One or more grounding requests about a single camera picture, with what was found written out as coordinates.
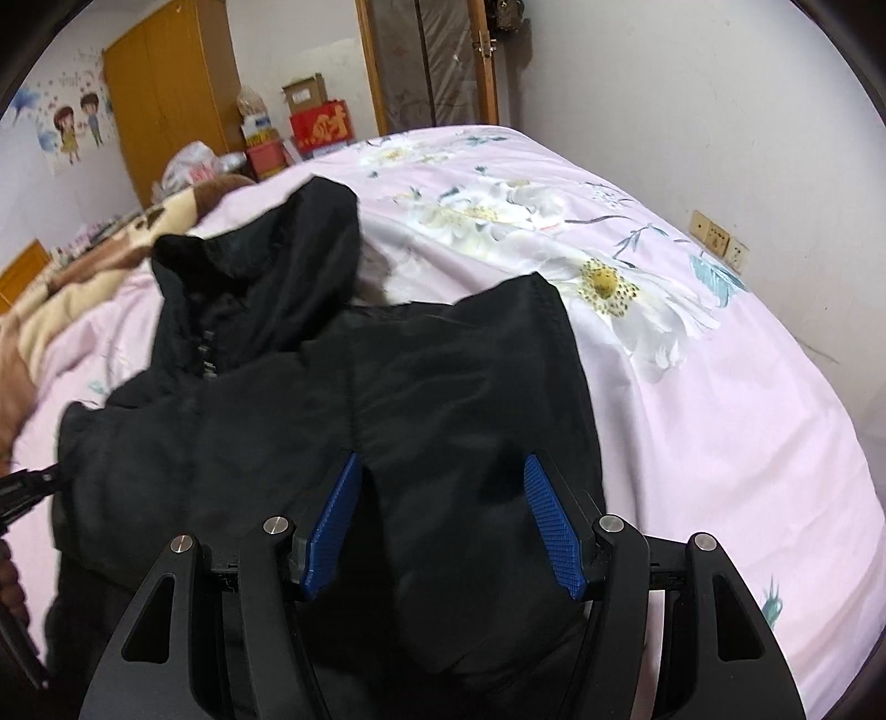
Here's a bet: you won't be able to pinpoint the black padded jacket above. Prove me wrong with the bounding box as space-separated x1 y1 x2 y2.
47 178 602 718

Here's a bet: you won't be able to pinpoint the person's left hand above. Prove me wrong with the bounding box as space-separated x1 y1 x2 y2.
0 540 30 627

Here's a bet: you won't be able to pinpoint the pink floral bed sheet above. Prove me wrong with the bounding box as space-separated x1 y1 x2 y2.
2 127 884 718

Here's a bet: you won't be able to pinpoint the orange wooden headboard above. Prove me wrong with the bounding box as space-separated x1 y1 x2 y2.
0 240 51 315

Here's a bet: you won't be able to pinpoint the brown beige plush blanket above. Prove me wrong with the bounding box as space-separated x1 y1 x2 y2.
2 174 253 472

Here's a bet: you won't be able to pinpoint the white plastic bag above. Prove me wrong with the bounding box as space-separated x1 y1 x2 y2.
152 141 248 204

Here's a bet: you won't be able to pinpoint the stacked small boxes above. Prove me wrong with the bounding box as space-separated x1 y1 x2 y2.
237 85 287 180

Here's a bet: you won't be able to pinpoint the red gift box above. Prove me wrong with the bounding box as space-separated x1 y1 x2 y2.
290 99 354 157

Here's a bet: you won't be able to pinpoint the orange wooden wardrobe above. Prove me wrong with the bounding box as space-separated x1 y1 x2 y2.
104 2 245 207

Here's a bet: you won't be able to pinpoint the brown cardboard box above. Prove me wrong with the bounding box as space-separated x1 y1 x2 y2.
282 74 329 116

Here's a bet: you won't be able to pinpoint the wooden framed door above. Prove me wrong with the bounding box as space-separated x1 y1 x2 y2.
356 2 500 135

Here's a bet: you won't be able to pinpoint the wall power socket strip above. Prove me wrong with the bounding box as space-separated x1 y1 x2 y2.
689 210 749 273

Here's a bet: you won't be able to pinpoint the cartoon children wall sticker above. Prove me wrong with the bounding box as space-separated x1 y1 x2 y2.
2 48 119 176

